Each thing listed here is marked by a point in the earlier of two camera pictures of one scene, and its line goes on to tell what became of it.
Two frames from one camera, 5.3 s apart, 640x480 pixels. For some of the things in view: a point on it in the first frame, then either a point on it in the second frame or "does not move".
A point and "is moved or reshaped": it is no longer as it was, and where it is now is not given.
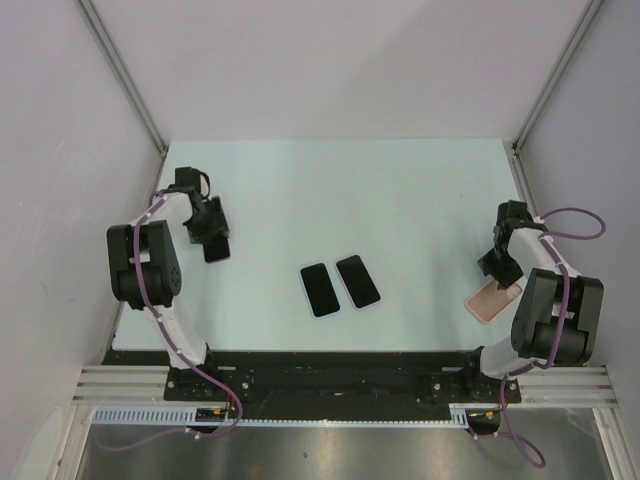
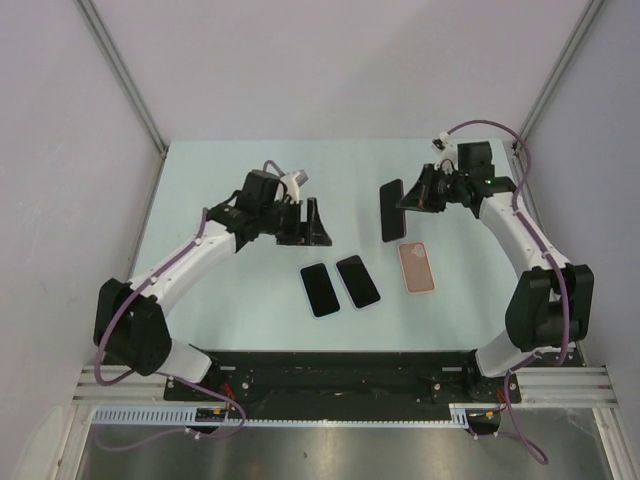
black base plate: (328, 385) does not move
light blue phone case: (325, 315) does not move
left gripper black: (217, 226) to (310, 233)
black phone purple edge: (214, 251) is moved or reshaped
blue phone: (358, 282) does not move
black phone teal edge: (319, 290) does not move
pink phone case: (487, 301) to (416, 267)
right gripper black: (504, 277) to (420, 197)
